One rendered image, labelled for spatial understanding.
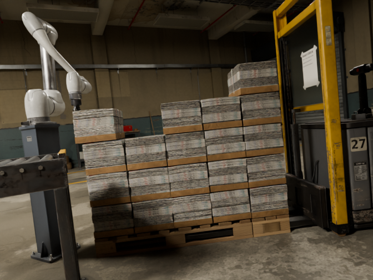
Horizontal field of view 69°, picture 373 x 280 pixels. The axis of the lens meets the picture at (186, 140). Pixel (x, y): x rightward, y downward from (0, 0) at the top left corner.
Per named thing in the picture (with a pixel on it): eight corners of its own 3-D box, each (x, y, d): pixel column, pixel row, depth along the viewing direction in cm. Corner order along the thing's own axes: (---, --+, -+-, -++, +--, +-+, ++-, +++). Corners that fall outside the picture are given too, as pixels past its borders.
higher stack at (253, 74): (239, 220, 240) (225, 74, 233) (272, 215, 242) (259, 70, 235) (253, 238, 201) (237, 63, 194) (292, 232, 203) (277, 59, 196)
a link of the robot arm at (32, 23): (40, 25, 199) (51, 31, 213) (26, 5, 199) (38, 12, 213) (27, 35, 201) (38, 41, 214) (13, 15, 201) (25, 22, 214)
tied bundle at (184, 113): (164, 134, 231) (161, 106, 230) (197, 130, 233) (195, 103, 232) (163, 135, 194) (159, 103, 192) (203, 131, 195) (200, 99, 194)
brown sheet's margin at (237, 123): (197, 129, 233) (197, 124, 233) (230, 126, 235) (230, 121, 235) (203, 130, 195) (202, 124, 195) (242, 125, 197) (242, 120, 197)
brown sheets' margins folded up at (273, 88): (238, 204, 239) (227, 94, 234) (270, 200, 241) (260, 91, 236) (251, 218, 200) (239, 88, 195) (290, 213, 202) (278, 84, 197)
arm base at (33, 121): (15, 127, 200) (14, 119, 199) (44, 125, 219) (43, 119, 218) (29, 125, 190) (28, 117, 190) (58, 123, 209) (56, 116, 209)
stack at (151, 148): (107, 236, 232) (95, 141, 228) (240, 220, 240) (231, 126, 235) (95, 259, 193) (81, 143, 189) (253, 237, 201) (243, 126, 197)
